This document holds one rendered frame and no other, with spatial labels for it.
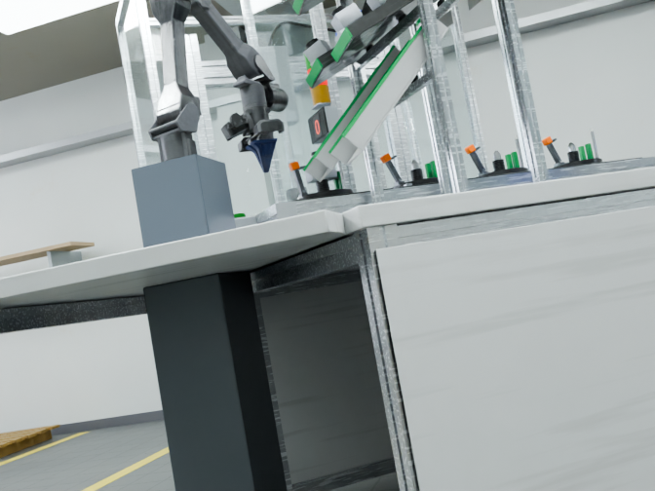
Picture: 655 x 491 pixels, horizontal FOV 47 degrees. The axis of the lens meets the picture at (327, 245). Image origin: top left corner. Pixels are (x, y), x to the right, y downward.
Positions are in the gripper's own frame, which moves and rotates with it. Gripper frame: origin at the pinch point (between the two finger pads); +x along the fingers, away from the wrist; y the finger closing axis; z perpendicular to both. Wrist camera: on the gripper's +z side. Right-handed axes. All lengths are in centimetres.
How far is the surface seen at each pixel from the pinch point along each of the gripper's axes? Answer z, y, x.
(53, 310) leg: 50, 13, 28
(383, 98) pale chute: -7.5, 48.9, 2.0
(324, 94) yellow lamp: -25.0, -16.5, -18.8
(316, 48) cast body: -6.1, 27.3, -15.6
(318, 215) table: 19, 76, 24
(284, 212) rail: 3.2, 16.9, 15.5
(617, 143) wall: -340, -245, -38
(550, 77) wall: -312, -266, -95
